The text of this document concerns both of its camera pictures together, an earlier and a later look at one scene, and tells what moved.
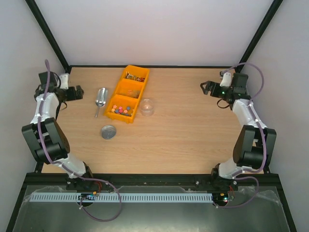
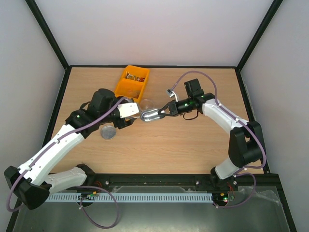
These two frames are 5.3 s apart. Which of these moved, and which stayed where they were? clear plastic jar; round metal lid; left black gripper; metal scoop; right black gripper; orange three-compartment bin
Moved: right black gripper; metal scoop; left black gripper
Stayed: orange three-compartment bin; clear plastic jar; round metal lid
